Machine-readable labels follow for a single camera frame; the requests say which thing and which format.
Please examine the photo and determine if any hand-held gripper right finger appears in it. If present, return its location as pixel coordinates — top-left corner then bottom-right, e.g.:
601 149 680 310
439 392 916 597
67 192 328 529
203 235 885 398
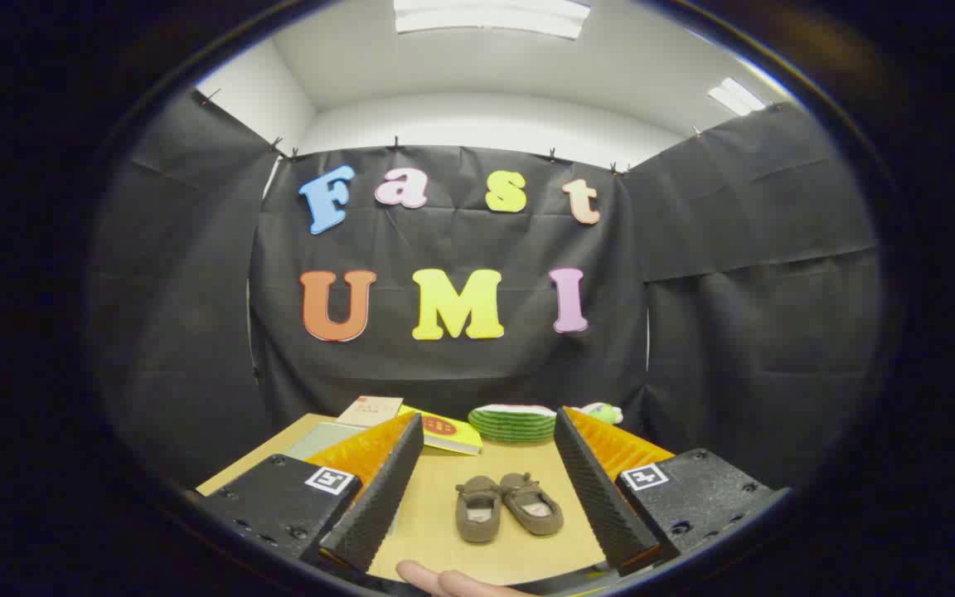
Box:
554 405 793 577

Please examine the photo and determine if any brown fuzzy shoe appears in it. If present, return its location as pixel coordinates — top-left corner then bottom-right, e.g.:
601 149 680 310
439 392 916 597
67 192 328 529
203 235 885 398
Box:
500 472 565 536
455 476 503 544

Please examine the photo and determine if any beige book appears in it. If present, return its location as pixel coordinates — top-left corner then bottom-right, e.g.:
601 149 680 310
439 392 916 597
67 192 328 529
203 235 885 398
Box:
337 396 405 429

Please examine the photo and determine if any watermelon slice plush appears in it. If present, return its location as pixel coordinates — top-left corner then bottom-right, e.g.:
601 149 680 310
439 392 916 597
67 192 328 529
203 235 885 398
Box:
468 404 560 443

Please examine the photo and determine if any yellow book with red circle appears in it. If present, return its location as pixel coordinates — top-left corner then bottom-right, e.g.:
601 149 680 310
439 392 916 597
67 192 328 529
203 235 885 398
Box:
399 405 484 456

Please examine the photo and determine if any large ceiling light panel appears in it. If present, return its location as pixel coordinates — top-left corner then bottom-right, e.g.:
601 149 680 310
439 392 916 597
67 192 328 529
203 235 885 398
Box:
394 0 591 40

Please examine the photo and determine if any small ceiling light panel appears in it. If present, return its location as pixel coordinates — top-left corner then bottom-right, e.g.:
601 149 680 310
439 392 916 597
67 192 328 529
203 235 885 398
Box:
708 77 768 116

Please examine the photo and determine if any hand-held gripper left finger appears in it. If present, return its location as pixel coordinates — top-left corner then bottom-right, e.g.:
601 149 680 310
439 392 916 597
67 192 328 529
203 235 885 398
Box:
196 412 425 575

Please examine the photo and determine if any pale green fabric storage box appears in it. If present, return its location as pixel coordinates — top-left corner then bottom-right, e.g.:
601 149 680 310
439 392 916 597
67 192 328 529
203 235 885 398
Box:
283 421 366 461

